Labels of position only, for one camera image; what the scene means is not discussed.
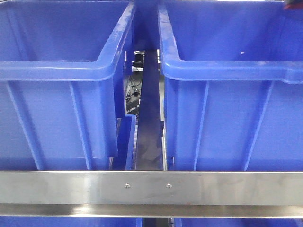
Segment steel shelf front rail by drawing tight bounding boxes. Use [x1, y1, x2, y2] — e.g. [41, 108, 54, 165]
[0, 171, 303, 218]

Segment right blue plastic bin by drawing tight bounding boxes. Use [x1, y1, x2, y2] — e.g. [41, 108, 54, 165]
[158, 0, 303, 171]

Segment blue plastic bin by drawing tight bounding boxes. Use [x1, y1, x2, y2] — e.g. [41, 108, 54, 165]
[158, 0, 303, 171]
[0, 0, 135, 171]

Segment left blue plastic bin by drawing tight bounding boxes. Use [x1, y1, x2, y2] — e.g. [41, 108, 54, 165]
[0, 0, 135, 171]

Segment red cube block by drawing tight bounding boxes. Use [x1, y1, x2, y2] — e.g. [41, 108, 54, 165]
[284, 0, 303, 9]

